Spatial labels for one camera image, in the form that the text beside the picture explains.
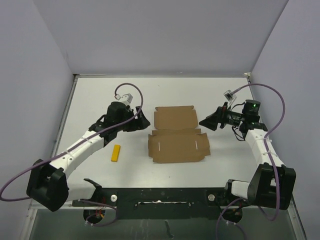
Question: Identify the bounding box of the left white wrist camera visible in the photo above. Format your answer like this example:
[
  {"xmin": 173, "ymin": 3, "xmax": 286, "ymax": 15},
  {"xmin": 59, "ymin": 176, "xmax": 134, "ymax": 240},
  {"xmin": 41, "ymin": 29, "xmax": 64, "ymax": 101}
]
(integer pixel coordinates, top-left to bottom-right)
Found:
[{"xmin": 114, "ymin": 93, "xmax": 133, "ymax": 106}]

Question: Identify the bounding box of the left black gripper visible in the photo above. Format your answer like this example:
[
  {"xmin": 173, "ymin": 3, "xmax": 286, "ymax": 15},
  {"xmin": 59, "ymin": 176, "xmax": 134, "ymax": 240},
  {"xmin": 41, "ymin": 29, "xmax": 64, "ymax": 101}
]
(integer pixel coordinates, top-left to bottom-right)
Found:
[{"xmin": 116, "ymin": 106, "xmax": 150, "ymax": 132}]

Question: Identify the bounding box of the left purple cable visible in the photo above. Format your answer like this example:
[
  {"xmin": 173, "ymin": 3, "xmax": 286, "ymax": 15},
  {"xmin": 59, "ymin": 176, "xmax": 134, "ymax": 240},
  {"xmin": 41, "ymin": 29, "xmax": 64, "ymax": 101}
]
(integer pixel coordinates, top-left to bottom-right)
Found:
[{"xmin": 0, "ymin": 82, "xmax": 144, "ymax": 202}]

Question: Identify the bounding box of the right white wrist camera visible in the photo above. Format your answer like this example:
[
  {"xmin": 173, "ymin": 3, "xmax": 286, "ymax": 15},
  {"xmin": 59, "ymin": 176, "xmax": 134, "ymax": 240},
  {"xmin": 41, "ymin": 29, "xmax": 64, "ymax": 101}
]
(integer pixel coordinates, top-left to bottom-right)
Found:
[{"xmin": 223, "ymin": 90, "xmax": 237, "ymax": 107}]

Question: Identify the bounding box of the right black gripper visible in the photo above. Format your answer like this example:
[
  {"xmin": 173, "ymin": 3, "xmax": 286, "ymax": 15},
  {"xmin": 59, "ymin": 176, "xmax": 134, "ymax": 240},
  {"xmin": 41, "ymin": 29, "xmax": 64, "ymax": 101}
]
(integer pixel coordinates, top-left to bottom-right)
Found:
[{"xmin": 199, "ymin": 102, "xmax": 246, "ymax": 131}]

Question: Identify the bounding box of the purple cable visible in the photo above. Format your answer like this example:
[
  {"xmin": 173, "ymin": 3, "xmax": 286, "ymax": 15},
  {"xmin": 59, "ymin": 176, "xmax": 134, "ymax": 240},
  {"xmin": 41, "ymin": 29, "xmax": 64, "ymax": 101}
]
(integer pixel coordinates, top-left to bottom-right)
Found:
[
  {"xmin": 215, "ymin": 83, "xmax": 286, "ymax": 240},
  {"xmin": 0, "ymin": 82, "xmax": 144, "ymax": 202}
]

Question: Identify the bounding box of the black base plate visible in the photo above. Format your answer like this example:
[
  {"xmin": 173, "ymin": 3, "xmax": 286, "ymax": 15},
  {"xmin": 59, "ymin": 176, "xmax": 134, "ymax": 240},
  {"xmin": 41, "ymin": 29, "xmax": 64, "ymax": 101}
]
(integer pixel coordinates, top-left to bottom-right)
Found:
[{"xmin": 72, "ymin": 187, "xmax": 236, "ymax": 220}]

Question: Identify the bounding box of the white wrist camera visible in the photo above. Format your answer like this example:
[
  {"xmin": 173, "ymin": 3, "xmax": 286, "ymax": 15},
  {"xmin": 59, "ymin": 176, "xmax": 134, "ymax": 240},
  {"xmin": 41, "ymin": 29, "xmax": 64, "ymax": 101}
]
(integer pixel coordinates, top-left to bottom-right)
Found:
[
  {"xmin": 114, "ymin": 93, "xmax": 133, "ymax": 106},
  {"xmin": 223, "ymin": 90, "xmax": 237, "ymax": 107}
]

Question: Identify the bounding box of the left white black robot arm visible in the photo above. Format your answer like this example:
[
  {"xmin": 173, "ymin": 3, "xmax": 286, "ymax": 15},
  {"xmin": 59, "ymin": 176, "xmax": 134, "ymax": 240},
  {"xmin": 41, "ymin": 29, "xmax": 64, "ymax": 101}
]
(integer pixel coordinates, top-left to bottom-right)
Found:
[{"xmin": 26, "ymin": 101, "xmax": 151, "ymax": 212}]

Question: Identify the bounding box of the yellow rectangular block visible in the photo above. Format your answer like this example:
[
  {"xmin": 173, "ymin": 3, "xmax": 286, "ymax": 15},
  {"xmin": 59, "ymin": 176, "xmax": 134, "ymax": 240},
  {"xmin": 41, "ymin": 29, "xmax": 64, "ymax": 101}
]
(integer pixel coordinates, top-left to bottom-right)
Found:
[{"xmin": 110, "ymin": 144, "xmax": 121, "ymax": 162}]

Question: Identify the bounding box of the brown cardboard box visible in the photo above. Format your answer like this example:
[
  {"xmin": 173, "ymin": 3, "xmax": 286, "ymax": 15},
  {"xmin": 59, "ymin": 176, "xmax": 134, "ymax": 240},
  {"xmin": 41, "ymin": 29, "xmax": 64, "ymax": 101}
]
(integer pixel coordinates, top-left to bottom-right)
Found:
[{"xmin": 148, "ymin": 105, "xmax": 211, "ymax": 164}]

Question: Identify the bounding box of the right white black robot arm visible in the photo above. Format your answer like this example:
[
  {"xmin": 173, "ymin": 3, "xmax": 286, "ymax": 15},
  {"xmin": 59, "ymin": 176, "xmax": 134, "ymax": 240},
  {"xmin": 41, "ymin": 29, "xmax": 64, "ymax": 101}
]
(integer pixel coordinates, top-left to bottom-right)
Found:
[{"xmin": 199, "ymin": 99, "xmax": 296, "ymax": 210}]

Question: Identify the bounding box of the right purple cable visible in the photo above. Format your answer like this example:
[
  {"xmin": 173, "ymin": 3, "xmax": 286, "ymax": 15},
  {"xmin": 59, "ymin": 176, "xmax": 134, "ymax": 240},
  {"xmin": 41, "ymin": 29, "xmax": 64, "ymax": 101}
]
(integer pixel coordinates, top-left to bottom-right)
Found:
[{"xmin": 215, "ymin": 83, "xmax": 286, "ymax": 240}]

